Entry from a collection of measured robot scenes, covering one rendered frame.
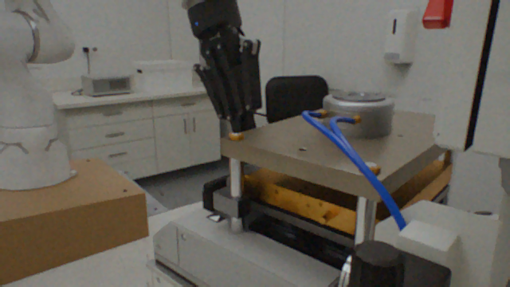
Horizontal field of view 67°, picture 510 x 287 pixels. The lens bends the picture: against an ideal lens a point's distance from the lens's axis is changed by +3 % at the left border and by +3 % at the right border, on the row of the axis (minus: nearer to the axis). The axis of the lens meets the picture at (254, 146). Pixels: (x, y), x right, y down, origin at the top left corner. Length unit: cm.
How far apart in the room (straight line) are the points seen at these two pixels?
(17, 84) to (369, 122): 77
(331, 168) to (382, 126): 12
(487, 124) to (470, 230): 7
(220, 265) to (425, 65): 182
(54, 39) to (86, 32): 241
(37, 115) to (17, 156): 10
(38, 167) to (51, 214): 18
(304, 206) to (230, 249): 9
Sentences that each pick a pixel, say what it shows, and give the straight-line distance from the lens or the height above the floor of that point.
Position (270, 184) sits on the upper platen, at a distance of 42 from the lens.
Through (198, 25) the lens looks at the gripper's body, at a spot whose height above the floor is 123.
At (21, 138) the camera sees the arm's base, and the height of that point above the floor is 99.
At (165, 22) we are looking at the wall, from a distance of 365.
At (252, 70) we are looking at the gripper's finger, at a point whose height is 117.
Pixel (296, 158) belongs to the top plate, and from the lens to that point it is 35.
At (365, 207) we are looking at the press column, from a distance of 33.
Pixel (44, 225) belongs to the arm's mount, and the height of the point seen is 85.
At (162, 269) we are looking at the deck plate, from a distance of 52.
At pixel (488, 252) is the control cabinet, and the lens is 29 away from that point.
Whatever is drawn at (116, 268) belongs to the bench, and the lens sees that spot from 87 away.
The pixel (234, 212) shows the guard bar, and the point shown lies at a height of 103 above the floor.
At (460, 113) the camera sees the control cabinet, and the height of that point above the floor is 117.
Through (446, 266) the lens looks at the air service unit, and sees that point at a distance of 26.
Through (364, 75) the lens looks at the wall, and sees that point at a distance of 233.
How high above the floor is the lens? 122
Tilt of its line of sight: 17 degrees down
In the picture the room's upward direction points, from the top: straight up
